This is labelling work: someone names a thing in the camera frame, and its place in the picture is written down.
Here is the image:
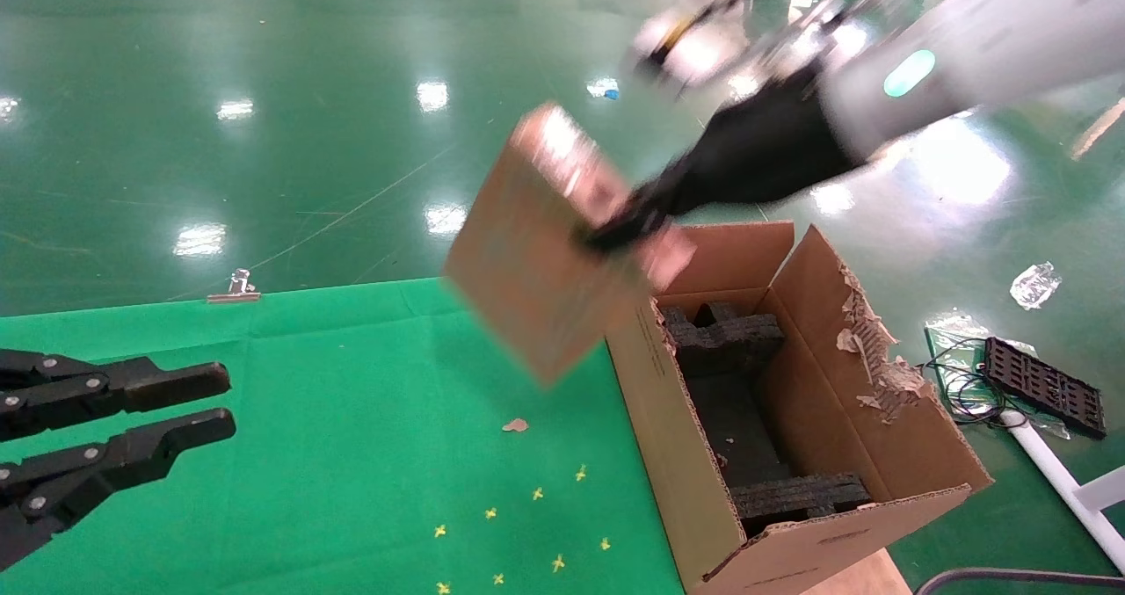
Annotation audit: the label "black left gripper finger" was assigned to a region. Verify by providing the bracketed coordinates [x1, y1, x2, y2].
[0, 407, 237, 570]
[0, 349, 232, 443]

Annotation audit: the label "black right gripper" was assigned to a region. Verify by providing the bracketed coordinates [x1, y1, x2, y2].
[581, 63, 867, 256]

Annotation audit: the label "small taped cardboard box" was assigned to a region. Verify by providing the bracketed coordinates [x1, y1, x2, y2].
[441, 100, 700, 390]

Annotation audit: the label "large open cardboard carton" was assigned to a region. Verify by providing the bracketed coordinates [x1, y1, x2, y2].
[606, 220, 995, 595]

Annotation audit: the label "brown printed cardboard sheet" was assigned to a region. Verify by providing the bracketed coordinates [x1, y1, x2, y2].
[802, 548, 911, 595]

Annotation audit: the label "silver binder clip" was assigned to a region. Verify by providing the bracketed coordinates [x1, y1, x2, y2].
[206, 268, 263, 305]

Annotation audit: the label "green table cloth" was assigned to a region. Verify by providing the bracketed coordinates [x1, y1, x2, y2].
[0, 276, 687, 595]

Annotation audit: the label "clear plastic bag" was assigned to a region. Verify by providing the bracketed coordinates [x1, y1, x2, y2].
[922, 310, 1075, 443]

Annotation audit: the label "crumpled clear plastic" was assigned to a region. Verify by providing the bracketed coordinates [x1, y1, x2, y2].
[1009, 261, 1063, 311]

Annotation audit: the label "black perforated tray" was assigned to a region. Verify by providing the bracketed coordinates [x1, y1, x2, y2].
[982, 337, 1107, 440]

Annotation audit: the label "thin black wires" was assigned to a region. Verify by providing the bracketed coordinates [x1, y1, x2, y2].
[920, 337, 1013, 428]

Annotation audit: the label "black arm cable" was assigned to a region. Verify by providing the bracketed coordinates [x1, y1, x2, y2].
[913, 566, 1125, 595]

